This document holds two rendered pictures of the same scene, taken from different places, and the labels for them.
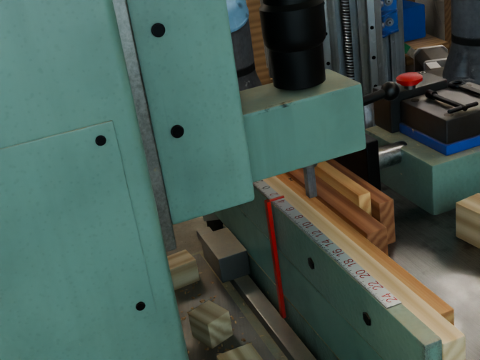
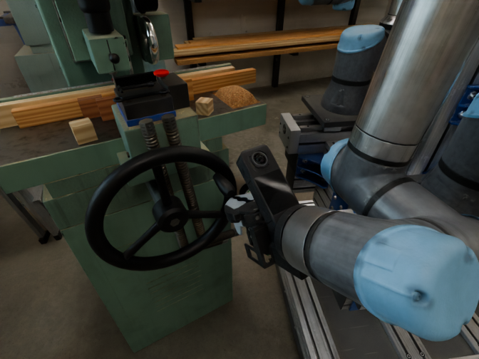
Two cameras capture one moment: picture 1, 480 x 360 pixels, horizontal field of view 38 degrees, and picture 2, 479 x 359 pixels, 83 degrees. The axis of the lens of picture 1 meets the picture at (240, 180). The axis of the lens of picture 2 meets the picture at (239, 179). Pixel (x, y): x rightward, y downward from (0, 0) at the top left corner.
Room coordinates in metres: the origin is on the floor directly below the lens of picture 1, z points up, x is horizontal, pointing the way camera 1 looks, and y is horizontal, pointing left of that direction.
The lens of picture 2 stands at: (0.81, -0.79, 1.19)
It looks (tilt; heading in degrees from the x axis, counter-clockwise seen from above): 38 degrees down; 78
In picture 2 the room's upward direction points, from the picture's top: straight up
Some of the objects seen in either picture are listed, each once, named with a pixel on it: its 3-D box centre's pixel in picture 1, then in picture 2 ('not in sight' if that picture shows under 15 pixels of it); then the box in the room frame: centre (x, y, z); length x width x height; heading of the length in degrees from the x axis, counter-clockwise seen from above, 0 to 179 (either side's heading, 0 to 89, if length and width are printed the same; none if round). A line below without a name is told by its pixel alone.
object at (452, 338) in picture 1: (282, 208); (132, 92); (0.68, -0.04, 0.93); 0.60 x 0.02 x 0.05; 18
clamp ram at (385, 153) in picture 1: (376, 159); (142, 98); (0.72, -0.16, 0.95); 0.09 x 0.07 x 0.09; 18
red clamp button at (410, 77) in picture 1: (409, 78); (161, 73); (0.77, -0.21, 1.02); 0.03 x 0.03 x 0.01
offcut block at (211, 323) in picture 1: (210, 323); not in sight; (0.64, 0.06, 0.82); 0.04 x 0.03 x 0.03; 39
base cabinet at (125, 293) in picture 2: not in sight; (151, 223); (0.61, 0.04, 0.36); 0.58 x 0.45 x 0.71; 108
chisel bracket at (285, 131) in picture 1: (285, 131); (107, 52); (0.65, -0.05, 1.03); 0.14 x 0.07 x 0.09; 108
